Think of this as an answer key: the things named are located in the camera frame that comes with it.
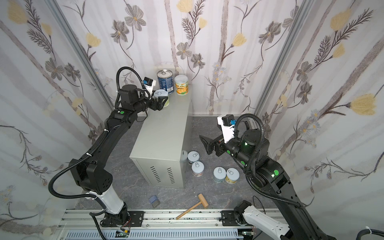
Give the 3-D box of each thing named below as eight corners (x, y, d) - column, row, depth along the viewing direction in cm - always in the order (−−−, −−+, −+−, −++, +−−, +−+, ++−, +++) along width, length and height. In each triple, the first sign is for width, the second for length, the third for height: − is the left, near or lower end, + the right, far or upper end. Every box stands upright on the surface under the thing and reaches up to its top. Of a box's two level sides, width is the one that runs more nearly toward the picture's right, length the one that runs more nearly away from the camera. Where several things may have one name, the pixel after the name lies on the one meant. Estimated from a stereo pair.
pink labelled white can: (191, 176, 91) (191, 172, 86) (191, 165, 95) (191, 161, 91) (203, 176, 91) (204, 172, 86) (203, 165, 95) (204, 161, 91)
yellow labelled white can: (225, 183, 88) (227, 179, 83) (223, 172, 93) (225, 167, 88) (237, 183, 88) (240, 179, 83) (235, 172, 93) (238, 167, 88)
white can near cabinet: (191, 167, 94) (191, 163, 89) (185, 159, 98) (184, 154, 93) (201, 161, 97) (201, 156, 93) (194, 153, 101) (194, 148, 96)
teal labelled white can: (213, 182, 88) (214, 178, 84) (212, 170, 93) (213, 166, 88) (225, 182, 88) (227, 178, 84) (223, 170, 93) (225, 166, 89)
